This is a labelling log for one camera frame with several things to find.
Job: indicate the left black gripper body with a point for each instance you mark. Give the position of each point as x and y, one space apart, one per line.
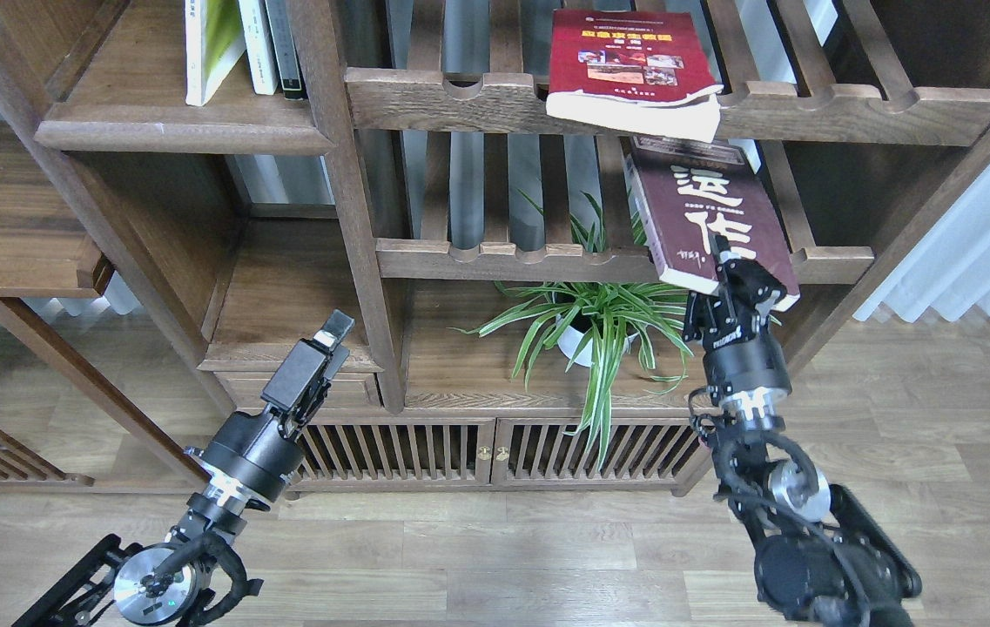
252 457

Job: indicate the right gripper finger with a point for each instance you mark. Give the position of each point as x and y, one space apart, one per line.
721 248

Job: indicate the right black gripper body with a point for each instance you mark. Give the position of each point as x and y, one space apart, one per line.
743 362

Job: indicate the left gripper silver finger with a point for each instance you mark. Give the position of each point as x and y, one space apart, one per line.
334 330

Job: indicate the maroon book white characters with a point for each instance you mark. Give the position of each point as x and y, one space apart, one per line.
687 193

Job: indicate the red book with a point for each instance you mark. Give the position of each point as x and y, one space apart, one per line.
638 71

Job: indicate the yellow green book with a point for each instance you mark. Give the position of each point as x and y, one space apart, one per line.
214 42

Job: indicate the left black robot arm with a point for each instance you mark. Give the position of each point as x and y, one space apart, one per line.
194 577

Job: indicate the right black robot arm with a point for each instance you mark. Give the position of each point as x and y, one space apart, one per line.
819 556

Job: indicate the green spider plant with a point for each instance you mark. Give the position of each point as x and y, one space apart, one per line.
654 310

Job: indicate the white plant pot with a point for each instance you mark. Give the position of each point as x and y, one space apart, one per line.
593 341

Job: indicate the dark wooden bookshelf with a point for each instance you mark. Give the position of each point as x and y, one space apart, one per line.
398 195

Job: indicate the white upright book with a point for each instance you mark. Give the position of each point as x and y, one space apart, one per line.
259 46

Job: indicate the dark green upright book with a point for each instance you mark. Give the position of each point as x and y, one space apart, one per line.
288 64

